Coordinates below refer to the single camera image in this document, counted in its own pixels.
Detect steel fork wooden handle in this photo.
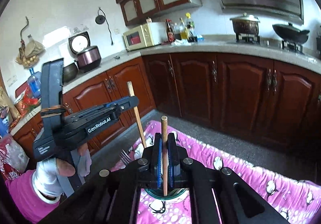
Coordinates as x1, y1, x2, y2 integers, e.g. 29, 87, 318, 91
119, 150, 132, 166

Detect pink left sleeve forearm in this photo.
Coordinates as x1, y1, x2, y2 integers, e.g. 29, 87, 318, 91
4, 170, 60, 223

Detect wooden kitchen cabinets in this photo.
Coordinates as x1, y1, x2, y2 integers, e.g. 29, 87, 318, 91
10, 51, 321, 164

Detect white gloved left hand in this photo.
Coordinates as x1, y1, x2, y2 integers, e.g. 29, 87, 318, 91
31, 143, 91, 203

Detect blue water jug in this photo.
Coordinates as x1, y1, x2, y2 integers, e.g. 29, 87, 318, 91
27, 67, 41, 99

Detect dark metal bowl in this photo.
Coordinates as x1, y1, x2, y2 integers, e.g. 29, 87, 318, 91
63, 62, 78, 83

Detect rice cooker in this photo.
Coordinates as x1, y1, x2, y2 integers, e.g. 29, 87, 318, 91
69, 31, 102, 73

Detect hanging garlic bag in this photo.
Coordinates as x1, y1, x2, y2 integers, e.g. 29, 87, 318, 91
15, 17, 45, 68

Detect red sauce bottle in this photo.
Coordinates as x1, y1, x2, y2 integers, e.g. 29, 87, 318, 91
165, 19, 175, 43

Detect cream microwave oven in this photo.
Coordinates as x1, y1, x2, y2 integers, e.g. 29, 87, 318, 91
123, 22, 168, 51

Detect dark soy sauce bottle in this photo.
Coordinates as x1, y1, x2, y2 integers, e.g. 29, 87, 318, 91
185, 12, 197, 42

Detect yellow oil bottle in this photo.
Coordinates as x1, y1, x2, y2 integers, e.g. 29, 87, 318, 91
179, 18, 189, 40

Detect pink penguin cloth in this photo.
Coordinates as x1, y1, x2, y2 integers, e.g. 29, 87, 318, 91
110, 120, 321, 224

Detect dark cooking pot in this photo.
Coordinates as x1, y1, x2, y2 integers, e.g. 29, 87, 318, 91
230, 13, 260, 36

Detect black wok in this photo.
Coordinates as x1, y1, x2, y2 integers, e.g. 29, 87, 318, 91
272, 23, 310, 44

